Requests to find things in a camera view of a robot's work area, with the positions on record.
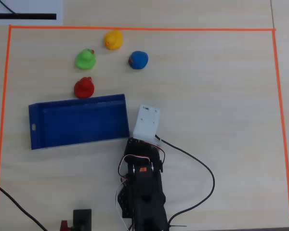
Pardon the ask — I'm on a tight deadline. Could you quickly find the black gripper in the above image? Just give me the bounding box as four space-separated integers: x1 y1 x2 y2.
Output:
124 137 161 162

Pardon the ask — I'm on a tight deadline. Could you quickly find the green rubber duck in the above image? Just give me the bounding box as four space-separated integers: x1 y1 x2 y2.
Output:
75 49 97 71

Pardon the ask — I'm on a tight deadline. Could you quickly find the blue plastic box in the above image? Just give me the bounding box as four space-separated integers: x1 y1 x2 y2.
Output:
28 93 130 150

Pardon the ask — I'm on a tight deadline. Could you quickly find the red rubber duck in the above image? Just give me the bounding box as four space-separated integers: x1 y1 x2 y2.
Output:
74 77 95 99

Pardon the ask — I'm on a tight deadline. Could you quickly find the blue rubber duck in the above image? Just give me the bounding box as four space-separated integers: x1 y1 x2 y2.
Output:
128 51 149 70

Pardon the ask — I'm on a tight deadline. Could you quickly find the yellow rubber duck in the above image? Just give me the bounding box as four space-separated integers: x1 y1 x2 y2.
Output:
104 30 123 51

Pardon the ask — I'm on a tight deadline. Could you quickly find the black table clamp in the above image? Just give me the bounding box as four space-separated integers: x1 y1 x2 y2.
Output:
72 209 92 231

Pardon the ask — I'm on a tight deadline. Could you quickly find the orange tape border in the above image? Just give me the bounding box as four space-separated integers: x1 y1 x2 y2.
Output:
0 25 289 228

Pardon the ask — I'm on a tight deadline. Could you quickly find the white paper sheet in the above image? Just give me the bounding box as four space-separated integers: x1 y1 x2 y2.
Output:
0 0 64 26

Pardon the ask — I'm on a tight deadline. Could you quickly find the red white black servo wire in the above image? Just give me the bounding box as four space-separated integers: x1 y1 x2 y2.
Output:
118 141 166 185

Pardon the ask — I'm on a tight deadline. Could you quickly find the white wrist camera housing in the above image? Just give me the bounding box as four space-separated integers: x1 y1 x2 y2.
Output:
132 104 161 142

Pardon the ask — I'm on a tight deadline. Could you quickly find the black camera cable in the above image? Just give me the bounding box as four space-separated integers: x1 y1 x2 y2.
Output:
155 134 216 228

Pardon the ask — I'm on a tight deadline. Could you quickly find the thick black cable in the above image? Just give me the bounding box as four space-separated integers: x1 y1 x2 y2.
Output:
0 179 48 231

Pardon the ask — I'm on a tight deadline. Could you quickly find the thin black cable on paper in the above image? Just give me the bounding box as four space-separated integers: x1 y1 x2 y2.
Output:
0 0 18 15

